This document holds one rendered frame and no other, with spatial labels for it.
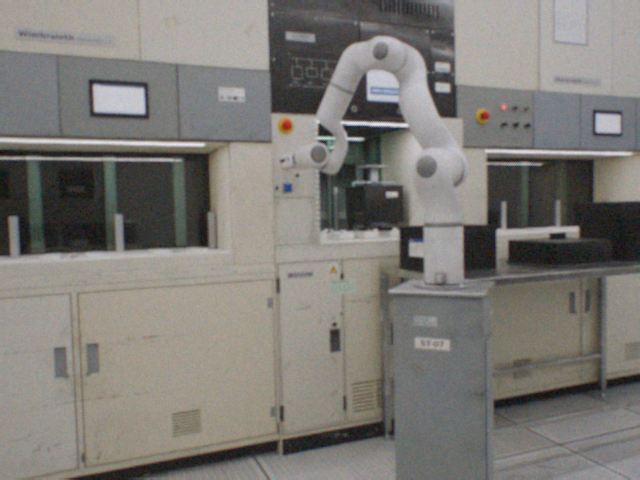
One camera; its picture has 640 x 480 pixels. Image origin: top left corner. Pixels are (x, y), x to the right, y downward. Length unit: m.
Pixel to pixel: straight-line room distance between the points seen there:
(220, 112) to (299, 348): 1.00
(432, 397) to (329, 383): 0.79
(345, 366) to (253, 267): 0.60
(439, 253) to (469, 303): 0.18
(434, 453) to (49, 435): 1.33
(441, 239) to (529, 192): 1.86
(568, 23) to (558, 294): 1.35
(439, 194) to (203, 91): 1.01
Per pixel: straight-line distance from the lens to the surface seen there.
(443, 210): 1.72
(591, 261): 2.46
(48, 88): 2.20
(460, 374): 1.71
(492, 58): 2.89
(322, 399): 2.46
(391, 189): 2.71
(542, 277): 2.14
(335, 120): 1.97
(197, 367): 2.26
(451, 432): 1.77
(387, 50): 1.80
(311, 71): 2.39
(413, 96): 1.80
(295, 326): 2.34
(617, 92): 3.41
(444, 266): 1.73
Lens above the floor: 1.00
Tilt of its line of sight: 3 degrees down
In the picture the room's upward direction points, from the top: 1 degrees counter-clockwise
